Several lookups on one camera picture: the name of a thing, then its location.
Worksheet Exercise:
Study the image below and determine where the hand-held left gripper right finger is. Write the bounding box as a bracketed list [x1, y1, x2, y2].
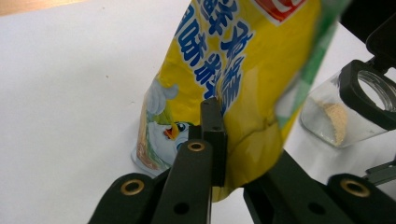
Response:
[243, 150, 301, 203]

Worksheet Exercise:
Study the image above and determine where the wooden table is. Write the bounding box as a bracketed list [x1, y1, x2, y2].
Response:
[0, 0, 87, 17]

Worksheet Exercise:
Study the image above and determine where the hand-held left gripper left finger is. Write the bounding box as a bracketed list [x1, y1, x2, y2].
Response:
[188, 97, 228, 188]

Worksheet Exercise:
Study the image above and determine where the yellow green seasoning pouch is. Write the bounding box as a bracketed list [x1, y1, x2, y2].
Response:
[130, 0, 353, 203]

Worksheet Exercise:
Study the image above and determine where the glass jar with black lid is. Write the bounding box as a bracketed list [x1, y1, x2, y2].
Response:
[300, 13, 396, 148]

